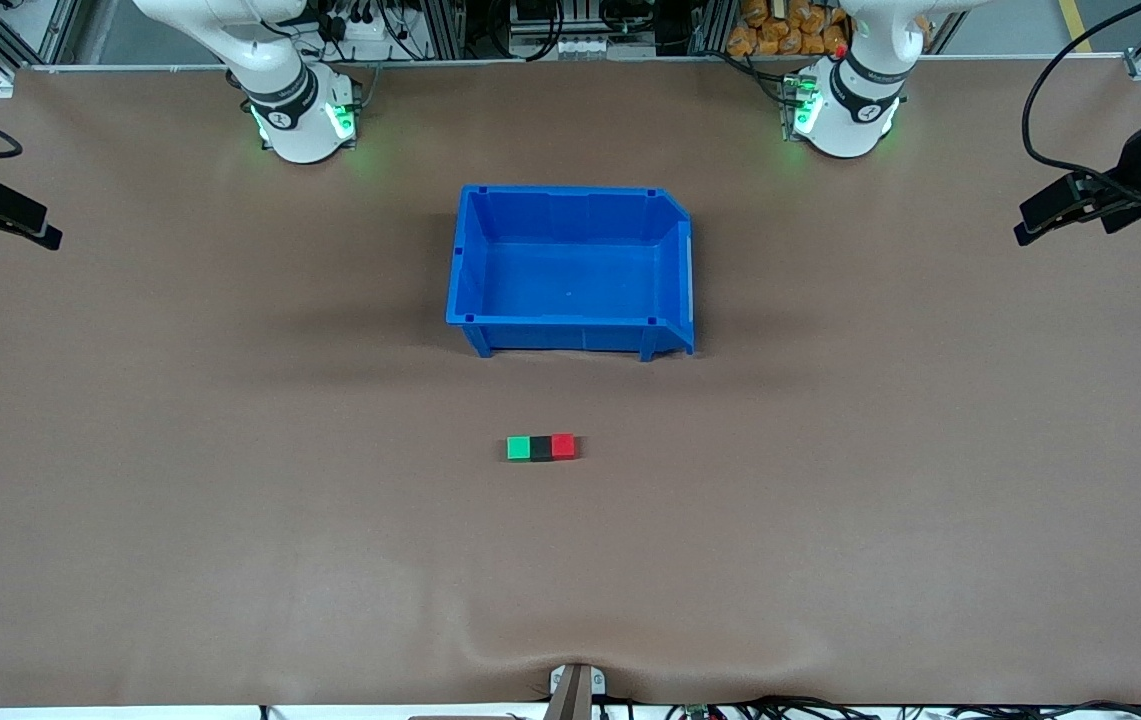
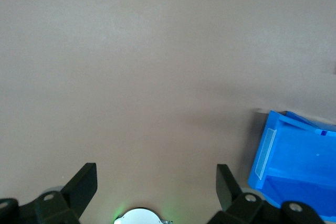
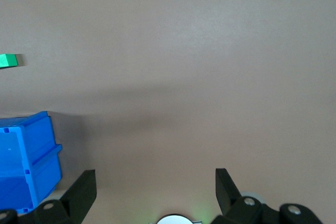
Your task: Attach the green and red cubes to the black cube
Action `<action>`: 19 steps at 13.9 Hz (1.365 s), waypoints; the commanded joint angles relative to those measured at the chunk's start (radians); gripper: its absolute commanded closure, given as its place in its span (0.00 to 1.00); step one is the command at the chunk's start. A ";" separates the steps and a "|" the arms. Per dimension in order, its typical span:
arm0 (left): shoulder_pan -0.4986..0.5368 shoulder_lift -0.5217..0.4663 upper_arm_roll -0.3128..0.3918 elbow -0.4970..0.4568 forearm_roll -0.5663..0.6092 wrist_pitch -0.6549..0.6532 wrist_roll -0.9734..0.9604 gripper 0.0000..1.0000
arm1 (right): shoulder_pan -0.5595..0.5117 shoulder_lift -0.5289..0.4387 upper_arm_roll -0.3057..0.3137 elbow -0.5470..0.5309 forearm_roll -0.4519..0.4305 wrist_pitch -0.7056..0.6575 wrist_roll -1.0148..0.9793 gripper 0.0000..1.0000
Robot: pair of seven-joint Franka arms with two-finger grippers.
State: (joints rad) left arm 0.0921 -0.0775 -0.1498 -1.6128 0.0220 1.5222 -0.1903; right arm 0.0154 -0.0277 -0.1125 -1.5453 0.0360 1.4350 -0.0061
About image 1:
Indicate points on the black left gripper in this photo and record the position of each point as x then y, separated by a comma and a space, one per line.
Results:
1137, 163

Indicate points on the green cube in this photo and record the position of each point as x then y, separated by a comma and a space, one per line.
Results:
519, 449

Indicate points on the red cube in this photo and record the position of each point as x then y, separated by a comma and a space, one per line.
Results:
563, 446

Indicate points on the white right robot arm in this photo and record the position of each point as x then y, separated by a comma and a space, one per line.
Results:
295, 115

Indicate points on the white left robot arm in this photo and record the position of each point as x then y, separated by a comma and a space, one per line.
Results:
845, 110

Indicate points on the black cube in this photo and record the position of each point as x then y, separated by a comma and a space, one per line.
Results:
541, 448

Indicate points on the orange snack bag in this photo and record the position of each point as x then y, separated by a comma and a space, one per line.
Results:
780, 30

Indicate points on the brown table mat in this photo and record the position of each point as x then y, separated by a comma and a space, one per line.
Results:
230, 560

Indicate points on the blue plastic bin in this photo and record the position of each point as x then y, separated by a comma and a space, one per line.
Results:
570, 270

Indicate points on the white power strip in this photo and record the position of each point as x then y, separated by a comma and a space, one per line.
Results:
595, 47

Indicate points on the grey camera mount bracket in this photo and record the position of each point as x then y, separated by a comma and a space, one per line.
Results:
575, 690

